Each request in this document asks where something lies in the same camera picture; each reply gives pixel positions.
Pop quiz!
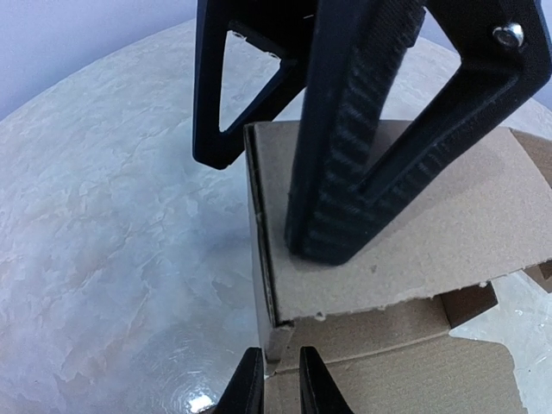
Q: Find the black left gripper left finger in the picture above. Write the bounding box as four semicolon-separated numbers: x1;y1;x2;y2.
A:
213;348;264;414

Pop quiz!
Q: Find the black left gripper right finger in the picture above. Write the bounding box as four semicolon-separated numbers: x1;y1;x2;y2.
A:
299;346;352;414

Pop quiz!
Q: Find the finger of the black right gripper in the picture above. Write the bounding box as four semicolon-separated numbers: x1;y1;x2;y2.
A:
285;1;551;264
192;0;318;169

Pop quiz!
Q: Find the brown cardboard box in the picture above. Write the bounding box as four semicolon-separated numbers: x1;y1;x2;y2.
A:
245;122;551;413

